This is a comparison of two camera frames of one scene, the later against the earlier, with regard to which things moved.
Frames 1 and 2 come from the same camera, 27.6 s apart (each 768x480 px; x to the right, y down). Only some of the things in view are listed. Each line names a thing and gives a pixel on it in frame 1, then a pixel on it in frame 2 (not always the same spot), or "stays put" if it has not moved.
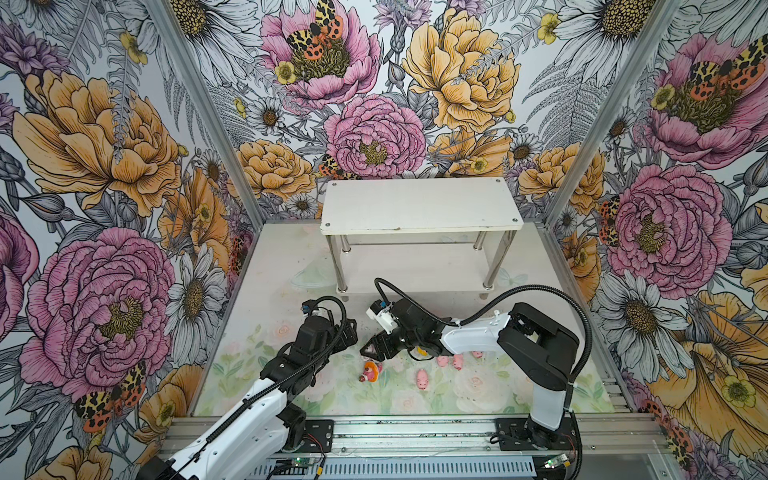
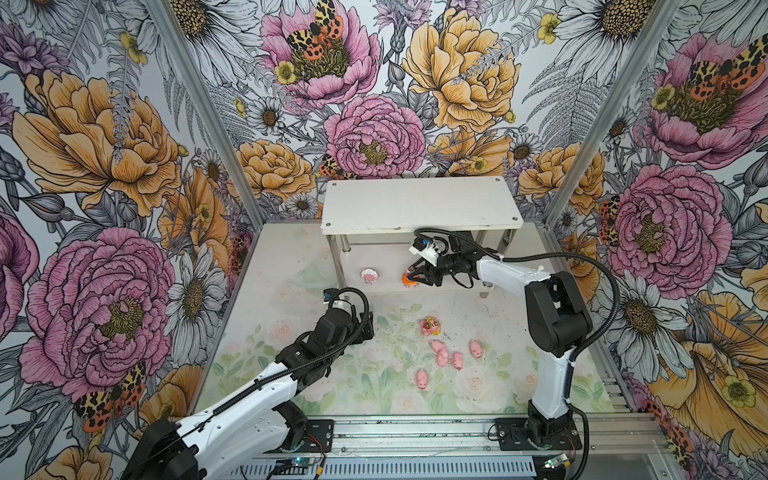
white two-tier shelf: (423, 235) stays put
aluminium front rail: (473, 438) stays put
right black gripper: (379, 347) -> (432, 275)
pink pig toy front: (422, 379) stays put
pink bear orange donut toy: (371, 371) -> (408, 282)
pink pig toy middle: (458, 362) stays put
